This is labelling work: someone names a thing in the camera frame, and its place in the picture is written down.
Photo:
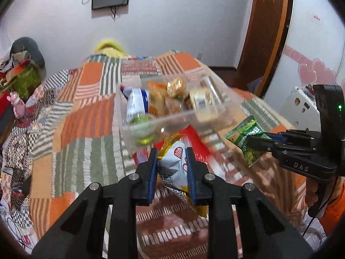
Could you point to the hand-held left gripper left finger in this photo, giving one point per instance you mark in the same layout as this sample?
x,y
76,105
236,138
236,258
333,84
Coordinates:
x,y
153,172

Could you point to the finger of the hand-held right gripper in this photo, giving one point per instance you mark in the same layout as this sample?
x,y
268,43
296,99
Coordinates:
x,y
258,141
272,135

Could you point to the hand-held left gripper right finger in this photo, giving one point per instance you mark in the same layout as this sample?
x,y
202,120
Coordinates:
x,y
190,172

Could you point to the green snack packet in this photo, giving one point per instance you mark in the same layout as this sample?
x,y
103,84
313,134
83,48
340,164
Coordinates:
x,y
242,135

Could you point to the yellow white snack bag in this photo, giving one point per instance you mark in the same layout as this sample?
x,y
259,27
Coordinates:
x,y
172,164

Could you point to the red snack packet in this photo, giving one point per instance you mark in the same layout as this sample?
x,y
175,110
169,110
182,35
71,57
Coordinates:
x,y
198,145

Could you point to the green jelly cup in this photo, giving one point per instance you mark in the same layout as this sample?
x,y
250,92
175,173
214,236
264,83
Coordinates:
x,y
142,129

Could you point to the clear plastic container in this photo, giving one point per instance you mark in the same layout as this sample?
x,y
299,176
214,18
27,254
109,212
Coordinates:
x,y
161,121

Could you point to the beige cracker pack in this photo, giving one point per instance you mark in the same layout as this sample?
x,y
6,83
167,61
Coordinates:
x,y
204,101

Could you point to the clear bag of nuts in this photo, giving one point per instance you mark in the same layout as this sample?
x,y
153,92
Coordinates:
x,y
173,106

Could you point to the blue white snack packet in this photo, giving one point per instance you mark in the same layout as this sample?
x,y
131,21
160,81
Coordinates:
x,y
137,102

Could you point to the orange snack packet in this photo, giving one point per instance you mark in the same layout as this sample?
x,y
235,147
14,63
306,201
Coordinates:
x,y
157,97

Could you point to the golden round snack packet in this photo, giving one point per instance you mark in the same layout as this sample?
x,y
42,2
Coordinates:
x,y
176,86

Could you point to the orange sleeved right forearm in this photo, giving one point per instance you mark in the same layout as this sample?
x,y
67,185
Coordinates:
x,y
335,205

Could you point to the person's right hand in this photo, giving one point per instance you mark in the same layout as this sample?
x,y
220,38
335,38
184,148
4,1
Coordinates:
x,y
311,195

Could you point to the white stickered appliance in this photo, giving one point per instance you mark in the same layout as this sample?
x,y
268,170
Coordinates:
x,y
299,108

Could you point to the orange striped patchwork blanket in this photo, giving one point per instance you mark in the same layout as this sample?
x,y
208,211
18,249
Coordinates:
x,y
89,129

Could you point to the white door with pink hearts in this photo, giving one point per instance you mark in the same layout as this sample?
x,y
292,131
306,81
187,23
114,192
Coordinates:
x,y
312,45

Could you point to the pink white door sticker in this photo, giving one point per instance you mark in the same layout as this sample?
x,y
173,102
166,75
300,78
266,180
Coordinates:
x,y
316,18

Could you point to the checkered printed quilt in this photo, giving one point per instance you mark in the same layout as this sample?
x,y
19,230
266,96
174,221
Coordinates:
x,y
18,151

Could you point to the pink plush toy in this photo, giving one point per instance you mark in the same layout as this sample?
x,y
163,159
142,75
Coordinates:
x,y
17,105

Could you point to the green printed bag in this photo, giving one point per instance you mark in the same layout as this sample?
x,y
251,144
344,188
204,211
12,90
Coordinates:
x,y
27,82

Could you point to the red box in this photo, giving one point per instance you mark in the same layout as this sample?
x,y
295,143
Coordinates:
x,y
5,108

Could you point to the pile of papers and boxes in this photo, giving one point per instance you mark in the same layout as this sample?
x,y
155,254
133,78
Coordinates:
x,y
8,67

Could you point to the white wall socket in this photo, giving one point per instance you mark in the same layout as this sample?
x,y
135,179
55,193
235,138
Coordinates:
x,y
199,55

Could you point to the wooden door frame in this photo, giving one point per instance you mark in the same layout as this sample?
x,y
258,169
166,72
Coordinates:
x,y
266,27

